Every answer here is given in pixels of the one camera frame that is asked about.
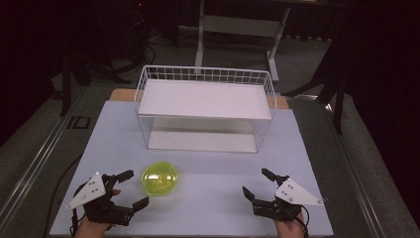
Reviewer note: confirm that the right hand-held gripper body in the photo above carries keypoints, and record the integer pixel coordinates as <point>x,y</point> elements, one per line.
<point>295,195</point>

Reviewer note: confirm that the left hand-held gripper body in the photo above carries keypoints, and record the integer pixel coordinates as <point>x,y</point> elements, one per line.
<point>89,193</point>

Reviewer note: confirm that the yellow-green plastic bowl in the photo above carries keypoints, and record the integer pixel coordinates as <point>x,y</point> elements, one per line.
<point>160,179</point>

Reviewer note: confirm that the person's right hand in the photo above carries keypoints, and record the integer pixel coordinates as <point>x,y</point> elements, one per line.
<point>292,229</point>

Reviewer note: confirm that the person's left hand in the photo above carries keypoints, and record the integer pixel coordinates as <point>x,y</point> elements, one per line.
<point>90,229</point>

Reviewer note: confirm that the wooden board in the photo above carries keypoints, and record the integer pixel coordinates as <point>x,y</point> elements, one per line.
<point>121,95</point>

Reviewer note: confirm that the black metal stand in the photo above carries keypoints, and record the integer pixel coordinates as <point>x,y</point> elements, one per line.
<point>66,86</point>
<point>336,95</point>

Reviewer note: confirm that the white metal stand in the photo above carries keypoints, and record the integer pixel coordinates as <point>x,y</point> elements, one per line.
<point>237,25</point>

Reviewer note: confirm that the silver metal rail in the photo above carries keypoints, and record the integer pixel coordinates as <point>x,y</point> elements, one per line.
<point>355,168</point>
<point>36,165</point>

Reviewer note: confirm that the black rectangular floor bracket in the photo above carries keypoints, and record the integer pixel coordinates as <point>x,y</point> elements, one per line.
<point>79,122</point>

